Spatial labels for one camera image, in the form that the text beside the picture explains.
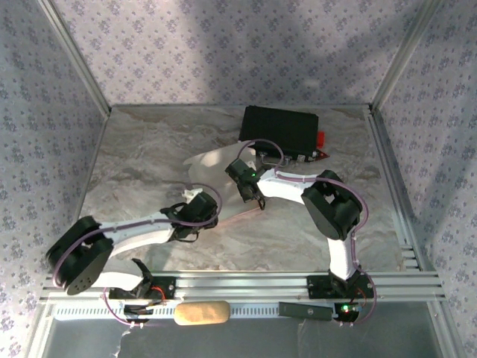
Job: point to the pink paper box sheet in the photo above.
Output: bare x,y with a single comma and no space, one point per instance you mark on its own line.
212,168

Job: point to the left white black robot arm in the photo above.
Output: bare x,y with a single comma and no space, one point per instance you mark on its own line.
141,233

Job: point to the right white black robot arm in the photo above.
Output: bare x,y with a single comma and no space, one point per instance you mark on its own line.
283,186

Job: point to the red triangular piece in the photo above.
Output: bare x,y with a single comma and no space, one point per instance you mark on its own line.
322,155

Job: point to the red plastic block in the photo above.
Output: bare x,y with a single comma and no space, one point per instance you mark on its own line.
320,138

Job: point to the tan oblong sponge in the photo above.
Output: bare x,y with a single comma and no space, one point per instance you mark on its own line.
203,313

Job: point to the black rectangular device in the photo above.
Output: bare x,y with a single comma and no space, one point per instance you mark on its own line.
305,311

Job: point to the torn clear plastic strip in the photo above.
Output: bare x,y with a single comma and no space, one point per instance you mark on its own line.
122,341
302,328

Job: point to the circuit board with green light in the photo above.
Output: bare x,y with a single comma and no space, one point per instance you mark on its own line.
346,308

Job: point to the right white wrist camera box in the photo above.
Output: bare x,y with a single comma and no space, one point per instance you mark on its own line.
252,163

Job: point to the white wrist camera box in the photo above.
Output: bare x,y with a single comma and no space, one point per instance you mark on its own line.
252,163
191,194

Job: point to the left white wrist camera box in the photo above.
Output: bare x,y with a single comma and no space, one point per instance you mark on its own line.
191,194

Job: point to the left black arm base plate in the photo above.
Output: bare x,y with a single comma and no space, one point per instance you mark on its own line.
169,287

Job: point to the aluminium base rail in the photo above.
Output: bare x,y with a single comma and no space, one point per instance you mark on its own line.
242,283

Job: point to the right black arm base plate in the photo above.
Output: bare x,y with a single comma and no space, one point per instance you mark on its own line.
316,287

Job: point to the aluminium side rail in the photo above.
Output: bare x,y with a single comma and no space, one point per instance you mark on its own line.
376,123

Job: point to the left aluminium frame post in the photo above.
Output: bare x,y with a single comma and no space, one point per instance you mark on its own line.
76,56

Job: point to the aluminium frame post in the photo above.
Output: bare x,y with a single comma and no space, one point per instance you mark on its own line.
76,56
404,56

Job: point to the right aluminium frame post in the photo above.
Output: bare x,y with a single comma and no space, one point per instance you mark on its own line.
404,56

